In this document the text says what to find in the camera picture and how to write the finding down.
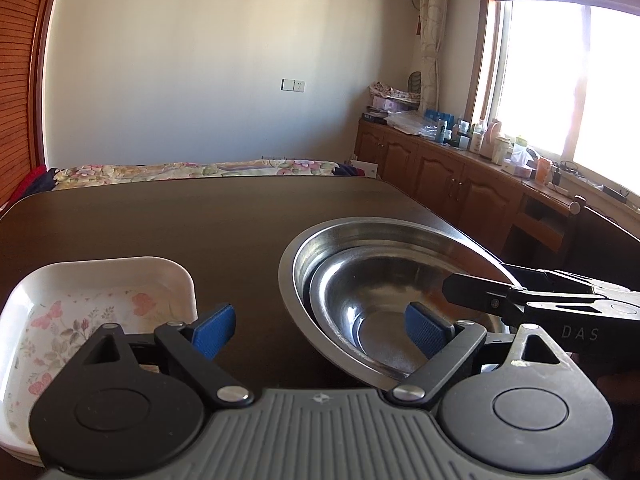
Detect large steel bowl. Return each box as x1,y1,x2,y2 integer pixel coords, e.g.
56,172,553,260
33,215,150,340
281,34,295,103
279,217,516,390

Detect small steel bowl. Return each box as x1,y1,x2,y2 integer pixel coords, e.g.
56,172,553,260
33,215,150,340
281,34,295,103
308,247,487,380

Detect white floral plate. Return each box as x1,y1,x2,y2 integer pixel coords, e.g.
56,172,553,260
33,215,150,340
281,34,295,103
1,257,198,466

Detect dark wooden chair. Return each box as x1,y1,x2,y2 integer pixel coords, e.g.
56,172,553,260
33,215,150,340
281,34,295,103
559,195,640,290

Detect wooden cabinet row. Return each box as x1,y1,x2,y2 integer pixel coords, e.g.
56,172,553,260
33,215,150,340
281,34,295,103
354,119,570,262

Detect floral bed blanket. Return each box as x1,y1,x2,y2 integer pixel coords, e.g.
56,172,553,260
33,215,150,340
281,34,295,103
54,158,340,191

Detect folded floral fabric pile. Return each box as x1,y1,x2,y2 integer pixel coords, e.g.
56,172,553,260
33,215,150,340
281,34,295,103
369,81,421,104

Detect red and navy clothes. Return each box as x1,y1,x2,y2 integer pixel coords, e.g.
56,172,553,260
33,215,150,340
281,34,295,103
8,165,56,207

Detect window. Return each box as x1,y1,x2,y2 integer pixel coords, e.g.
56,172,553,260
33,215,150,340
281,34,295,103
473,0,639,197

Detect patterned curtain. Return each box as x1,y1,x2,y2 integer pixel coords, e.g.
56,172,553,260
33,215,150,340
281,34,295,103
419,0,448,112

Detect wooden slatted wardrobe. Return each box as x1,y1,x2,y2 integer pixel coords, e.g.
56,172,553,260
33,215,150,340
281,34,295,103
1,0,54,202

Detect white wall switch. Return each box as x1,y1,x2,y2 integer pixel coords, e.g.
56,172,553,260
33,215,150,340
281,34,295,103
281,79,306,93

